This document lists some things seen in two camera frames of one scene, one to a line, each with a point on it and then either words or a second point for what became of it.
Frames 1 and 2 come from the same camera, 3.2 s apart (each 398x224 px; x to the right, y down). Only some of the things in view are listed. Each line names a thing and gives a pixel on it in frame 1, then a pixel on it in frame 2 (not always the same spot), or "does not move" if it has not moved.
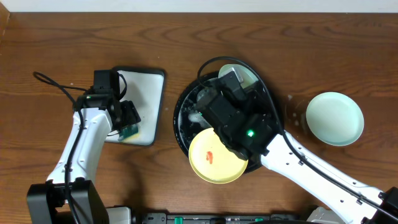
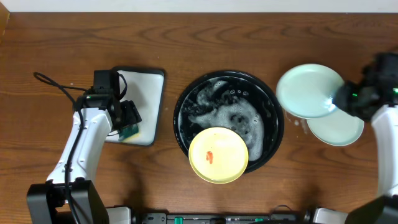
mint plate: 245,73 to 309,90
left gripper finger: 129,114 does not move
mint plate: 334,118 does not move
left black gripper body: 130,113 does not move
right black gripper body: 257,104 to 349,99
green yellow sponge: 129,134 does not move
